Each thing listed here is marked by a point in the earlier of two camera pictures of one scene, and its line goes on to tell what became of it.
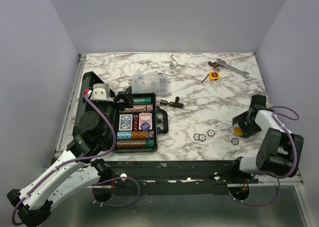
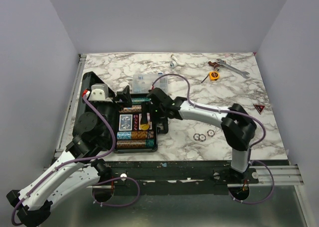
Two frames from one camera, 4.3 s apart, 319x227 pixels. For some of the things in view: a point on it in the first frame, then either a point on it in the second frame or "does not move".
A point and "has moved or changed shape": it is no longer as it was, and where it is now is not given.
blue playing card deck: x=125 y=122 does not move
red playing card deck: x=145 y=118 does not move
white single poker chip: x=211 y=133 does not move
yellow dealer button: x=237 y=131 has moved or changed shape
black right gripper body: x=248 y=128 → x=157 y=113
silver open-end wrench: x=243 y=73 does not move
